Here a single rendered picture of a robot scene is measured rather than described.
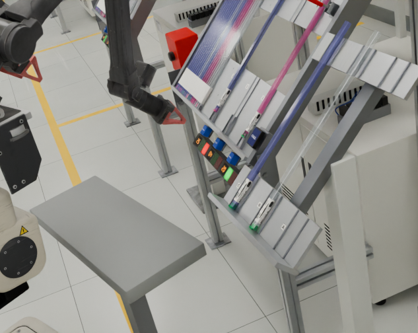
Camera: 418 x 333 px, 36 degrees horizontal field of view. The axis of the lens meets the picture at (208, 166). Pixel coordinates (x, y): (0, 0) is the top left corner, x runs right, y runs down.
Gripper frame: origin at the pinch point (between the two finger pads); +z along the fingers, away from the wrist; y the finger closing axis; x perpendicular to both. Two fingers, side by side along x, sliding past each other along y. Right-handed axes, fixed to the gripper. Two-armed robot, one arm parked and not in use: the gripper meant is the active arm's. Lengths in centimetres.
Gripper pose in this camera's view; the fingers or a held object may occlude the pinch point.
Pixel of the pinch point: (183, 121)
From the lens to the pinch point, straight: 195.5
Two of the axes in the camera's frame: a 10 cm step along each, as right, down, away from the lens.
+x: -5.1, 8.4, 1.9
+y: -3.4, -3.9, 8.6
